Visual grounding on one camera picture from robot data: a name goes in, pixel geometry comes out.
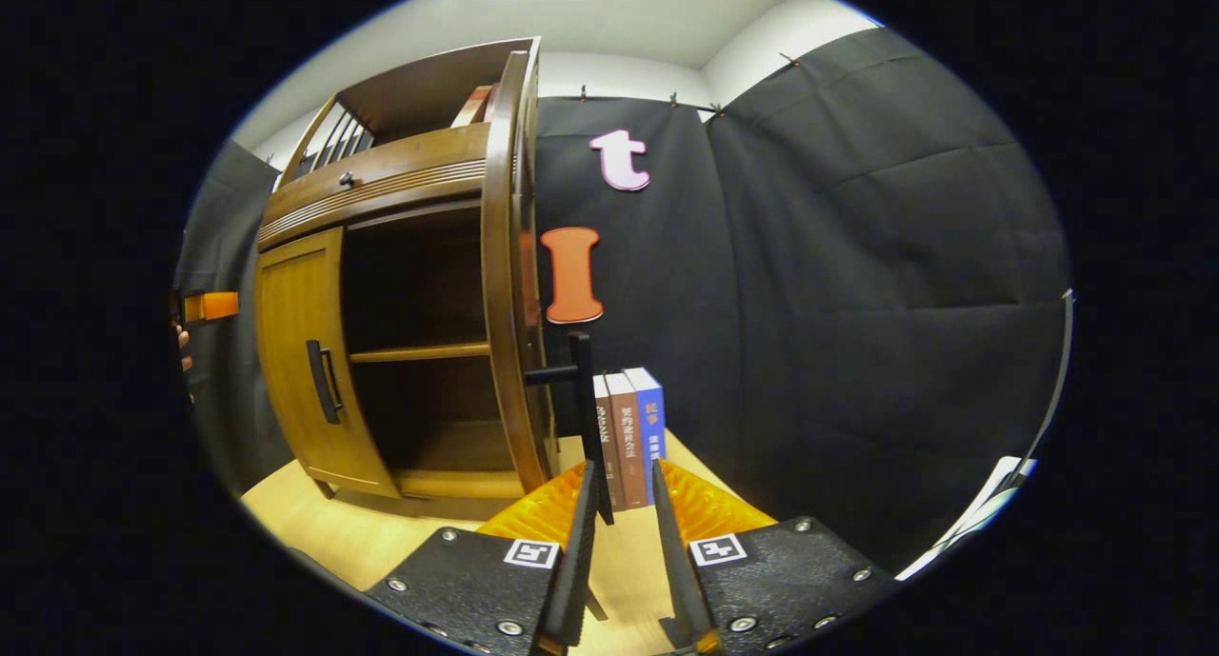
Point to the wooden cabinet door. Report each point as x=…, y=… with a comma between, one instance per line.
x=500, y=351
x=290, y=351

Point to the wooden double-door shoe cabinet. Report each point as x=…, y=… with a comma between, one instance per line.
x=381, y=180

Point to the wooden cabinet drawer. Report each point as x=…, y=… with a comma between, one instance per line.
x=381, y=185

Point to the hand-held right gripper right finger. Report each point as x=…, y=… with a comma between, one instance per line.
x=678, y=580

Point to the grey tan spine book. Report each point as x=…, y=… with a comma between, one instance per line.
x=604, y=427

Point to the wooden inner shelf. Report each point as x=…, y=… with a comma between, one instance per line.
x=419, y=352

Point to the brown spine book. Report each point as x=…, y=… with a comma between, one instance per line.
x=629, y=427

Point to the black backdrop cloth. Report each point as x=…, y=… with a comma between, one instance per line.
x=857, y=256

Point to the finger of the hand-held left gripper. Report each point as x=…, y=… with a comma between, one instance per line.
x=217, y=306

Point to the blue spine book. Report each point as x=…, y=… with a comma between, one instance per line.
x=649, y=418

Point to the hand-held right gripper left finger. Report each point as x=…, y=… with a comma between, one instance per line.
x=571, y=580

